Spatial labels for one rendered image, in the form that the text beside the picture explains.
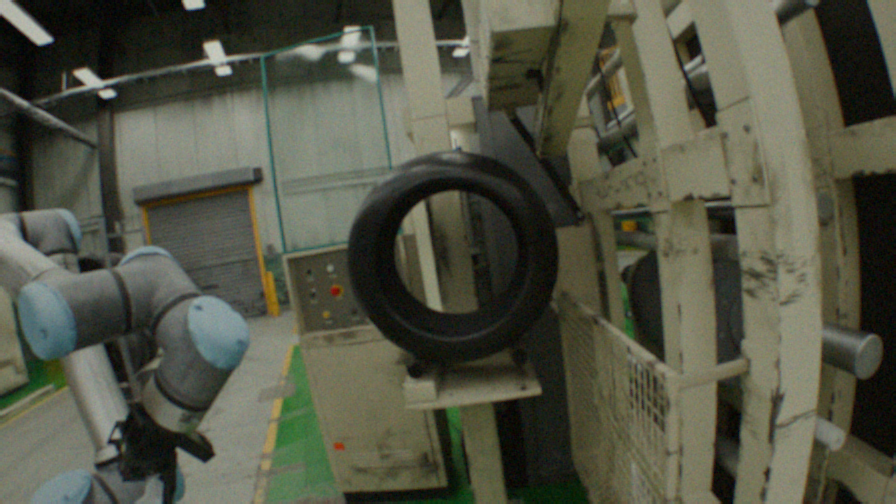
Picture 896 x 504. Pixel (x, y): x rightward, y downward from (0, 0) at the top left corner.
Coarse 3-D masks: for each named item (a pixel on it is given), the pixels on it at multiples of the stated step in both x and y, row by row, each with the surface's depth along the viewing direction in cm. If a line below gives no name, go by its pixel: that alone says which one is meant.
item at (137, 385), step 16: (80, 224) 287; (144, 240) 412; (80, 256) 296; (96, 256) 302; (112, 256) 341; (80, 272) 316; (128, 336) 326; (144, 336) 381; (112, 352) 366; (128, 352) 307; (144, 352) 353; (112, 368) 348; (128, 368) 303; (144, 368) 365; (128, 384) 302; (144, 384) 352; (128, 400) 301
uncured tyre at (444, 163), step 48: (384, 192) 104; (432, 192) 131; (480, 192) 130; (528, 192) 104; (384, 240) 132; (528, 240) 102; (384, 288) 132; (528, 288) 103; (384, 336) 110; (432, 336) 105; (480, 336) 104
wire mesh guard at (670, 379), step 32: (576, 352) 122; (640, 352) 65; (608, 384) 89; (672, 384) 54; (640, 416) 68; (672, 416) 54; (576, 448) 139; (608, 448) 93; (640, 448) 69; (672, 448) 54; (640, 480) 69; (672, 480) 54
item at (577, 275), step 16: (560, 240) 132; (576, 240) 132; (592, 240) 131; (560, 256) 132; (576, 256) 132; (592, 256) 132; (560, 272) 133; (576, 272) 132; (592, 272) 132; (560, 288) 133; (576, 288) 133; (592, 288) 132; (560, 304) 133; (592, 304) 133
